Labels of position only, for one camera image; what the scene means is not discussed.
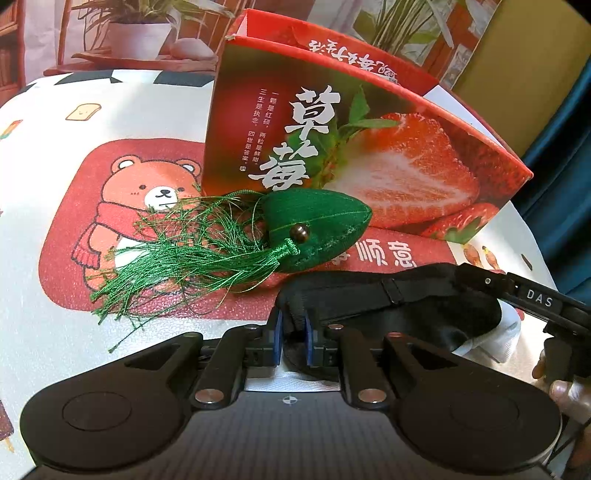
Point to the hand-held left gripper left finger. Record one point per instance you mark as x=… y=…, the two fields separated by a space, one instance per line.
x=277 y=337

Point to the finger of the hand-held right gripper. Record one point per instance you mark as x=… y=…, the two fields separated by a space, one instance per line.
x=489 y=281

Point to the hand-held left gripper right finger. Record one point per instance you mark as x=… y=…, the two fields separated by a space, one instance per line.
x=308 y=341

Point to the black eye mask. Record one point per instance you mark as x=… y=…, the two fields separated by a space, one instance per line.
x=415 y=323

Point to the red strawberry print cardboard box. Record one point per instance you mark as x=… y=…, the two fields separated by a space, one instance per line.
x=277 y=69

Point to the person's right hand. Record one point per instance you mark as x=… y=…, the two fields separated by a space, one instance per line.
x=565 y=394

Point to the white cloth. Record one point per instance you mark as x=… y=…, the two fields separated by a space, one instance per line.
x=498 y=337

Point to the green tasselled fabric sachet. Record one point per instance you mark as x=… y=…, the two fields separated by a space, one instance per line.
x=314 y=217

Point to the teal curtain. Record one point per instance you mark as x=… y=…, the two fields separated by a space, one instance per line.
x=563 y=115

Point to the cartoon print tablecloth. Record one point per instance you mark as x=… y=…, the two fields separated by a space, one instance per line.
x=92 y=115

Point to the printed room scene backdrop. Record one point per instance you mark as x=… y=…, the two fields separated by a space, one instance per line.
x=46 y=37

